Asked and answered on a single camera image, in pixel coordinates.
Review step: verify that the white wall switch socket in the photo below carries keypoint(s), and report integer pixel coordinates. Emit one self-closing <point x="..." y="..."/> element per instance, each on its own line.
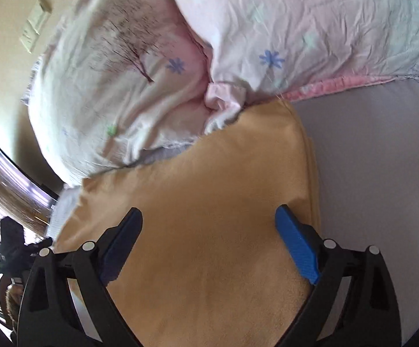
<point x="35" y="23"/>

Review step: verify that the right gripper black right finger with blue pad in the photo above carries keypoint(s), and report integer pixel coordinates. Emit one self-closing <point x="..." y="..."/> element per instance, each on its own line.
<point x="370" y="314"/>

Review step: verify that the tan long-sleeve shirt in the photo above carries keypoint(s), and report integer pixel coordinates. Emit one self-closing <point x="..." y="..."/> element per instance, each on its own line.
<point x="209" y="267"/>

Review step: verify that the right floral pink pillow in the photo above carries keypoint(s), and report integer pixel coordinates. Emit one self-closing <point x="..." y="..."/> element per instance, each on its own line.
<point x="305" y="48"/>

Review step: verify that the brown window curtain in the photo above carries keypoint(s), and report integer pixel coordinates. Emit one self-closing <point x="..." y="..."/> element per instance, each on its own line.
<point x="22" y="212"/>

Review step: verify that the lavender bed sheet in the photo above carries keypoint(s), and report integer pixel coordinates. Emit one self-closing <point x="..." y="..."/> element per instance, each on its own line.
<point x="366" y="147"/>

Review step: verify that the wall-mounted television screen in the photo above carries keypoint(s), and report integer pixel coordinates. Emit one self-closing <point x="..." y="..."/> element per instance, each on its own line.
<point x="19" y="182"/>

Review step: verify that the left floral pink pillow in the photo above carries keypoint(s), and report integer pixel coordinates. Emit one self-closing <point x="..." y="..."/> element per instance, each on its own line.
<point x="119" y="79"/>

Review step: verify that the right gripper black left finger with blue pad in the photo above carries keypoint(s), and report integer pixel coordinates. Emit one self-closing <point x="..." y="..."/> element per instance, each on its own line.
<point x="47" y="313"/>

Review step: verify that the floral pink pillow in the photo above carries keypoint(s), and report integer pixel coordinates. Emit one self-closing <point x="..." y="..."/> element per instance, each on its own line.
<point x="119" y="79"/>
<point x="305" y="48"/>

